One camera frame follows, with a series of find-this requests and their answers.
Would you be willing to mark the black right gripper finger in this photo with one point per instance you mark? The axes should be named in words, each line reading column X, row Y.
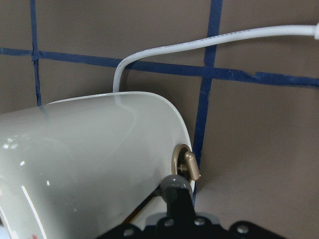
column 177, row 193

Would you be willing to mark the cream white toaster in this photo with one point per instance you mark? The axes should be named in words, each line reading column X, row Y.
column 75, row 168

